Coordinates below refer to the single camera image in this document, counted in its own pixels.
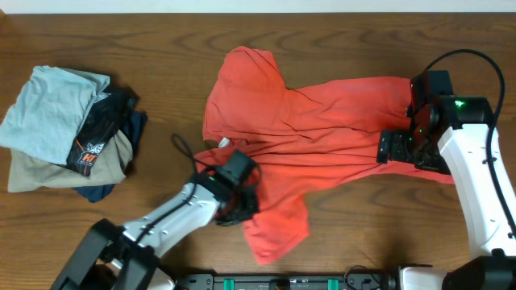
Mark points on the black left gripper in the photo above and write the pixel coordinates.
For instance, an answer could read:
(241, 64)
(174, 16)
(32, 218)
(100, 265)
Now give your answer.
(239, 213)

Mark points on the orange red t-shirt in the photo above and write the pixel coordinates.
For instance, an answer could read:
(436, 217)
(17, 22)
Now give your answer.
(305, 140)

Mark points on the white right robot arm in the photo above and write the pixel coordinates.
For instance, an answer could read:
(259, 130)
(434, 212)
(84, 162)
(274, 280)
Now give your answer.
(450, 135)

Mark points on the navy blue folded garment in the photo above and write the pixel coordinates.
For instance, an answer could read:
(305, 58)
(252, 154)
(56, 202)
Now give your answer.
(133, 129)

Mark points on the light blue folded shirt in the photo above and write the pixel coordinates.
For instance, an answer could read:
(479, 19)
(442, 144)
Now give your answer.
(50, 110)

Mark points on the black shirt with orange print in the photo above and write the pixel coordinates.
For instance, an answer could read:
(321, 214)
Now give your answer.
(103, 121)

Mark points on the beige folded shirt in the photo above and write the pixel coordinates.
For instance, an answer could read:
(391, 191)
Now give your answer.
(28, 173)

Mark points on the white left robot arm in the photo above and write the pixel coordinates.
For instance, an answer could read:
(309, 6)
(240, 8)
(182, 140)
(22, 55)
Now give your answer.
(128, 256)

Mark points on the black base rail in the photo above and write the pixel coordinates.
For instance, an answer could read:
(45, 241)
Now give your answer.
(356, 278)

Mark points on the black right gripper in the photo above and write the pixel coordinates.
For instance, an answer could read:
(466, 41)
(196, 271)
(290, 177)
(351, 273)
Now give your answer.
(384, 146)

